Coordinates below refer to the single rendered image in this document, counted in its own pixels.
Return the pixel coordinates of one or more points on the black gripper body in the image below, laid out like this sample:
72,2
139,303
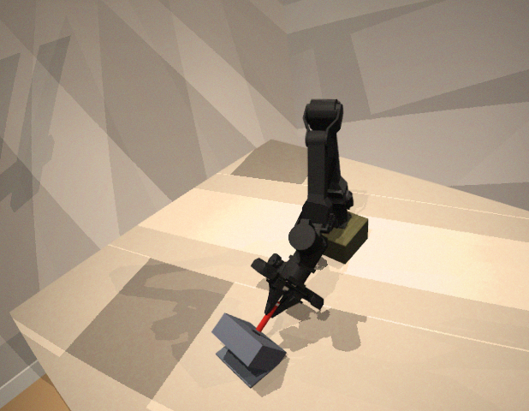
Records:
297,270

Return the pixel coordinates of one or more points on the grey panel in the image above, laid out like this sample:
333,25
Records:
249,353

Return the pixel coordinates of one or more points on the dark red peg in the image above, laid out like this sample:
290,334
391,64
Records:
266,318

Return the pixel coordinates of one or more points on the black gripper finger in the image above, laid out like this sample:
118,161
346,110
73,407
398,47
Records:
287,301
274,296

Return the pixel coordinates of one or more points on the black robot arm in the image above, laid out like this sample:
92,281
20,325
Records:
328,197

